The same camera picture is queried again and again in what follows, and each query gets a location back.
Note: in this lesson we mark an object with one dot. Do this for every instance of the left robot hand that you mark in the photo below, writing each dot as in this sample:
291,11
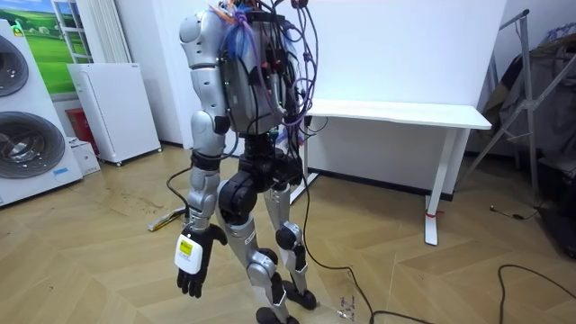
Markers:
191,254

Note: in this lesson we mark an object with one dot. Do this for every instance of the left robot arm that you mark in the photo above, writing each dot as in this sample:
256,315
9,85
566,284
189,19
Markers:
204,135

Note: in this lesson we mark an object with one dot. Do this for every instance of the robot legs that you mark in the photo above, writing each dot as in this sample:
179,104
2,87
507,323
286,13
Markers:
240,198

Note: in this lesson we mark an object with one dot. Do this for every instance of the small white box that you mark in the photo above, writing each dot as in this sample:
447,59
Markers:
85,157

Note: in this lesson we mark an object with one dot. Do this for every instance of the red box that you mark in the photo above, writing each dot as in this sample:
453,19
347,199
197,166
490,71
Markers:
82,128

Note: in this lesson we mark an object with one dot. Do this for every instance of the robot body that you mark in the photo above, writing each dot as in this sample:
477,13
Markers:
252,85

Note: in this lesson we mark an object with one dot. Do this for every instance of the white washing machine tower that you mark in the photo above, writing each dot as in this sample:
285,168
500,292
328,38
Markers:
31,135

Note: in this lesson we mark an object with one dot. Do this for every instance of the white radiator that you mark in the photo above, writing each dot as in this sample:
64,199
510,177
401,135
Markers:
108,29

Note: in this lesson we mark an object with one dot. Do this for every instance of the white desk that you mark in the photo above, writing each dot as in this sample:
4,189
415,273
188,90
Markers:
396,112

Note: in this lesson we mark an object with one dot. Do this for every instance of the grey metal stand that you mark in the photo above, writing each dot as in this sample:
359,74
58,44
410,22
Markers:
526,103

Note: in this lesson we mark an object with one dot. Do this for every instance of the black case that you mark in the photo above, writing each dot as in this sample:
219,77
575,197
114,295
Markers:
560,216

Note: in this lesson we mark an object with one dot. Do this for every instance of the green landscape wall poster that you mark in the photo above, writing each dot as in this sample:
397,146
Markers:
49,54

